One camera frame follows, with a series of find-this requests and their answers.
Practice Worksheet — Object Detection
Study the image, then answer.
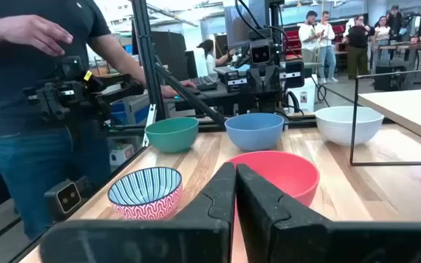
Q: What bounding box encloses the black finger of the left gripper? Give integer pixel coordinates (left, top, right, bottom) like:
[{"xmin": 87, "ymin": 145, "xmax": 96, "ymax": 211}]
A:
[
  {"xmin": 265, "ymin": 65, "xmax": 281, "ymax": 92},
  {"xmin": 249, "ymin": 67, "xmax": 265, "ymax": 93}
]

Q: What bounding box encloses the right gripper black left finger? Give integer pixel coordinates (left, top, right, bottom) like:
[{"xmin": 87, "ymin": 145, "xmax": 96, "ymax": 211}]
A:
[{"xmin": 39, "ymin": 162, "xmax": 237, "ymax": 263}]

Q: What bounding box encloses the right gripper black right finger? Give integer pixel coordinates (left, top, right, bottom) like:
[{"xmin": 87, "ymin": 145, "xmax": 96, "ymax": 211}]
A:
[{"xmin": 235, "ymin": 163, "xmax": 421, "ymax": 263}]

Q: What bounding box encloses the plain blue bowl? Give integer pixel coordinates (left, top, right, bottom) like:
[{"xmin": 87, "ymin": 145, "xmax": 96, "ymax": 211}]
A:
[{"xmin": 224, "ymin": 113, "xmax": 285, "ymax": 152}]

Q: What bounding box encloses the plain red bowl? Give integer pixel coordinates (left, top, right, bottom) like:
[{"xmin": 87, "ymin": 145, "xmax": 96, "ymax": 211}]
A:
[{"xmin": 228, "ymin": 150, "xmax": 320, "ymax": 207}]

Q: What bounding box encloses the blue striped pink-patterned bowl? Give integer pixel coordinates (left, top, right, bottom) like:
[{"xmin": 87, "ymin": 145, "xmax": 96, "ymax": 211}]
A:
[{"xmin": 107, "ymin": 167, "xmax": 183, "ymax": 221}]

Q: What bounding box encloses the plain white bowl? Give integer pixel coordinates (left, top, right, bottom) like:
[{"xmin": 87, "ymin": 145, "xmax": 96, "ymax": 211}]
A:
[{"xmin": 314, "ymin": 105, "xmax": 385, "ymax": 147}]

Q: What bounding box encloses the plain green bowl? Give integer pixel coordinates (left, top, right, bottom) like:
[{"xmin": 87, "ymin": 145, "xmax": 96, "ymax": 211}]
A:
[{"xmin": 144, "ymin": 117, "xmax": 200, "ymax": 154}]

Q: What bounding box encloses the white bin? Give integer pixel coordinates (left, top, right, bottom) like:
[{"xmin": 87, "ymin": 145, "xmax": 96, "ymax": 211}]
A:
[{"xmin": 287, "ymin": 75, "xmax": 319, "ymax": 113}]

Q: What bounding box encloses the red tool cabinet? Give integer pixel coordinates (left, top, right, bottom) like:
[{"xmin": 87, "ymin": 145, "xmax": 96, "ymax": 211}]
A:
[{"xmin": 283, "ymin": 23, "xmax": 346, "ymax": 61}]

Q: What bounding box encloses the person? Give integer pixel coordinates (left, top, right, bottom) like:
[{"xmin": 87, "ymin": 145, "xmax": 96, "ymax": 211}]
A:
[
  {"xmin": 373, "ymin": 15, "xmax": 392, "ymax": 72},
  {"xmin": 0, "ymin": 0, "xmax": 197, "ymax": 240},
  {"xmin": 344, "ymin": 14, "xmax": 376, "ymax": 80},
  {"xmin": 387, "ymin": 4, "xmax": 405, "ymax": 41},
  {"xmin": 314, "ymin": 10, "xmax": 339, "ymax": 84},
  {"xmin": 195, "ymin": 39, "xmax": 235, "ymax": 80},
  {"xmin": 297, "ymin": 9, "xmax": 323, "ymax": 80}
]

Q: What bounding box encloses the black desk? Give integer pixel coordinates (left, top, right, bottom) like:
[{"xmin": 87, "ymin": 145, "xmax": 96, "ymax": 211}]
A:
[{"xmin": 163, "ymin": 85, "xmax": 259, "ymax": 118}]

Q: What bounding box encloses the black keyboard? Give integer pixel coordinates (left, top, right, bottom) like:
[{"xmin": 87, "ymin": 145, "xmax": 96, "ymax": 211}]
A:
[{"xmin": 191, "ymin": 75, "xmax": 219, "ymax": 92}]

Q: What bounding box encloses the grey computer monitor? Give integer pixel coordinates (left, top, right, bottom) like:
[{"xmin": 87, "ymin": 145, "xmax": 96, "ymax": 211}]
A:
[{"xmin": 224, "ymin": 0, "xmax": 270, "ymax": 50}]

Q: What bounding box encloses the person's hand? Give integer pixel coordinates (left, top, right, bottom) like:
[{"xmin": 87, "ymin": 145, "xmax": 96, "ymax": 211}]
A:
[
  {"xmin": 160, "ymin": 80, "xmax": 197, "ymax": 99},
  {"xmin": 0, "ymin": 14, "xmax": 75, "ymax": 58}
]

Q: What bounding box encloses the black case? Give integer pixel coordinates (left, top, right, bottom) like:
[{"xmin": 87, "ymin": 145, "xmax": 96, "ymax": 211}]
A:
[{"xmin": 373, "ymin": 64, "xmax": 407, "ymax": 92}]

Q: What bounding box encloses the small white box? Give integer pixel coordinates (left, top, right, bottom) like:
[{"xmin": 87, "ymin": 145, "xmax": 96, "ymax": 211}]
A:
[{"xmin": 110, "ymin": 144, "xmax": 134, "ymax": 167}]

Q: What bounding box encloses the blue bin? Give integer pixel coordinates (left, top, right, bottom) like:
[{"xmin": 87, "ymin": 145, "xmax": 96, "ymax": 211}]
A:
[{"xmin": 110, "ymin": 102, "xmax": 149, "ymax": 125}]

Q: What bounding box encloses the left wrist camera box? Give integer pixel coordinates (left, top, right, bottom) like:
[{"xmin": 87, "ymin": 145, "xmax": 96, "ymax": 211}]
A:
[{"xmin": 249, "ymin": 39, "xmax": 272, "ymax": 65}]

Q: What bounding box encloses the black aluminium rig frame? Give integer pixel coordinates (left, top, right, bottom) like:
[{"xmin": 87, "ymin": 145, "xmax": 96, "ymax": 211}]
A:
[{"xmin": 7, "ymin": 0, "xmax": 319, "ymax": 263}]

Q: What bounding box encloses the white metal bracket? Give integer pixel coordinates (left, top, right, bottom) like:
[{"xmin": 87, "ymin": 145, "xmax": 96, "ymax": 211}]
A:
[{"xmin": 142, "ymin": 104, "xmax": 158, "ymax": 148}]

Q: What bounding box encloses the black table-level camera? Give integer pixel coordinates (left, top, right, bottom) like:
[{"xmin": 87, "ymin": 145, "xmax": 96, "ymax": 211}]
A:
[{"xmin": 44, "ymin": 178, "xmax": 83, "ymax": 220}]

